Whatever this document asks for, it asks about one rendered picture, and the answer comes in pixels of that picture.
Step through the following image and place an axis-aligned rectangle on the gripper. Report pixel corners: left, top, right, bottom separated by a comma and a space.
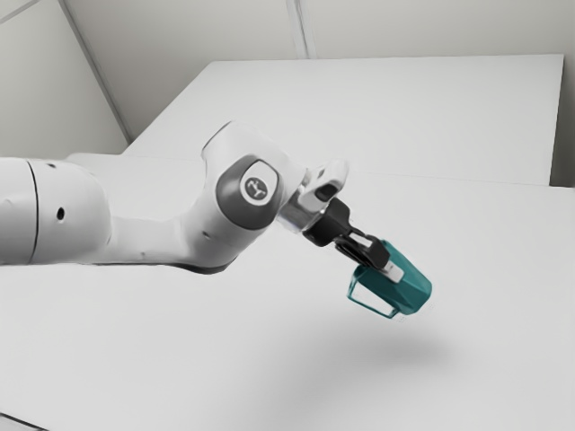
304, 198, 403, 283

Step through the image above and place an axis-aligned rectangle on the teal faceted mug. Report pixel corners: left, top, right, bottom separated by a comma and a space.
345, 239, 433, 321

